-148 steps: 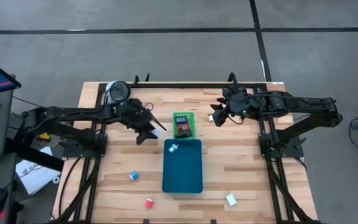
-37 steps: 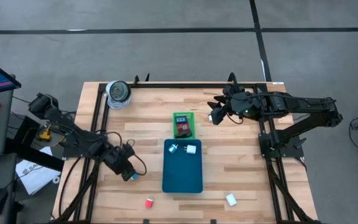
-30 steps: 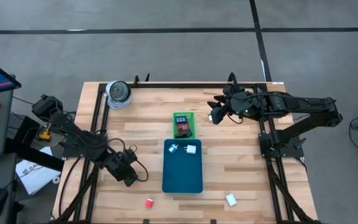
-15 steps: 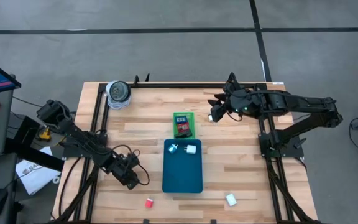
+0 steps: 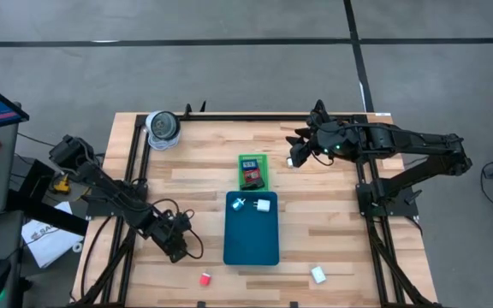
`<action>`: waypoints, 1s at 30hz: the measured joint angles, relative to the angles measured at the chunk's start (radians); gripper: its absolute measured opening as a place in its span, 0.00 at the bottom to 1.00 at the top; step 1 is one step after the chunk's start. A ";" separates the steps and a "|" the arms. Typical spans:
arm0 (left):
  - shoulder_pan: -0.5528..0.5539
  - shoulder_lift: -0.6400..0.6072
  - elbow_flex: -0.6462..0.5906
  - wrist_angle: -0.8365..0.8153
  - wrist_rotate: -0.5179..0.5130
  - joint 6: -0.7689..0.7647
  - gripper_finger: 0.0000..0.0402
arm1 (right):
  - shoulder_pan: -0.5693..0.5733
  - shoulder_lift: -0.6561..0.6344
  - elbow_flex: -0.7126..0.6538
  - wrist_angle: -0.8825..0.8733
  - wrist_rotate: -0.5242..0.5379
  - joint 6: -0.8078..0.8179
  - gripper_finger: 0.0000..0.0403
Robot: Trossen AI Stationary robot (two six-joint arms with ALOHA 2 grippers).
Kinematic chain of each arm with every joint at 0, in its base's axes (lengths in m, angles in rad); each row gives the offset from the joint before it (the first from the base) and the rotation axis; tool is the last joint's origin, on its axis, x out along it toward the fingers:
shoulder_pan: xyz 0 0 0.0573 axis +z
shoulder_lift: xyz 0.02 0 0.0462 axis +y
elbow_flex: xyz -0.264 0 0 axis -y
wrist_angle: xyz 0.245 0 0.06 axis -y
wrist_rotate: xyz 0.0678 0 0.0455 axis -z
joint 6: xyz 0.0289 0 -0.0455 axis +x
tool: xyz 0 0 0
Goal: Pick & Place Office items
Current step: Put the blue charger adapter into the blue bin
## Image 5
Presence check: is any small yellow object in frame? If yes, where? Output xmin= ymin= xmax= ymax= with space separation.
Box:
xmin=53 ymin=174 xmax=71 ymax=195

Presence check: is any white printed paper sheet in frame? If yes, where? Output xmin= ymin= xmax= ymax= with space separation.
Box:
xmin=21 ymin=200 xmax=86 ymax=270

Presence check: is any green card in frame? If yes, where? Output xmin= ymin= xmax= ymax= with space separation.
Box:
xmin=237 ymin=153 xmax=270 ymax=193

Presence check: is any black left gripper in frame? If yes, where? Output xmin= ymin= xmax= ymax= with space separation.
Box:
xmin=150 ymin=209 xmax=193 ymax=264

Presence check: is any blue rectangular tray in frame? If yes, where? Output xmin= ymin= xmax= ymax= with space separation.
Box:
xmin=223 ymin=190 xmax=281 ymax=267

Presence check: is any black stand beam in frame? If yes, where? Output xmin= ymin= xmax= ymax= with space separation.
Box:
xmin=6 ymin=187 xmax=89 ymax=237

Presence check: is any black metal table frame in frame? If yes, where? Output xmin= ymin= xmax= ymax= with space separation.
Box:
xmin=73 ymin=111 xmax=443 ymax=308

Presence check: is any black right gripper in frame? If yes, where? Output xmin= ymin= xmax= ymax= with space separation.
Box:
xmin=285 ymin=115 xmax=361 ymax=169

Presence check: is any flat white power adapter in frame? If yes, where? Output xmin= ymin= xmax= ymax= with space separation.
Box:
xmin=310 ymin=265 xmax=328 ymax=285

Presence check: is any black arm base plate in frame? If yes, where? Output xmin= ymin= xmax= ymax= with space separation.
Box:
xmin=355 ymin=181 xmax=419 ymax=218
xmin=84 ymin=182 xmax=149 ymax=218

